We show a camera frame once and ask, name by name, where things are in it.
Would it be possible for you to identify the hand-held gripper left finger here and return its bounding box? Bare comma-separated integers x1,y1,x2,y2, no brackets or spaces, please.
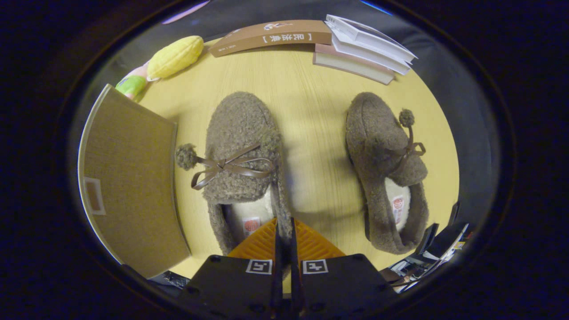
180,218,284,320

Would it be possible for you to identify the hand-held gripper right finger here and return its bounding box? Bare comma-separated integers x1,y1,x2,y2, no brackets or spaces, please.
290,217,398,320

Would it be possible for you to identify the brown fuzzy shoe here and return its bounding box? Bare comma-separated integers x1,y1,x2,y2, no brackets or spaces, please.
175,91,294,263
345,92,430,255

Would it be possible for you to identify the beige fabric storage box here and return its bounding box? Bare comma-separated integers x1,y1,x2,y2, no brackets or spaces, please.
78,84,192,280

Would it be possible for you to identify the cluttered side desk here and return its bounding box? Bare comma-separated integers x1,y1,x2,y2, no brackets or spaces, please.
391,222,472,292

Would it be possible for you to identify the pink book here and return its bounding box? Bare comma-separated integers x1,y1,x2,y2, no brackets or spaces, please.
313,44,396,85

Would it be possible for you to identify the plain white book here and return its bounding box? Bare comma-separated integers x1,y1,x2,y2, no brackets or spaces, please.
331,36,412,75

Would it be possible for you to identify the brown book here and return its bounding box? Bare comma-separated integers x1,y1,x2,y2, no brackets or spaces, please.
209,20,333,58

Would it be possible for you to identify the pink and green plush toy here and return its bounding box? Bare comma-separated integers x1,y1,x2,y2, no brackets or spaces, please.
115,62,149,100

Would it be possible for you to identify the yellow plush toy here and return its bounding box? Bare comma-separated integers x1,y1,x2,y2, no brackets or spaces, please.
147,36,204,81

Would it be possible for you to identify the white book with dark cover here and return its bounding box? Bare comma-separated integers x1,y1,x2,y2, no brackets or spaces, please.
325,14,418,63

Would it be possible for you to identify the black upright post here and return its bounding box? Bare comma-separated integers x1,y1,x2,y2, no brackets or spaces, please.
416,222,439,257

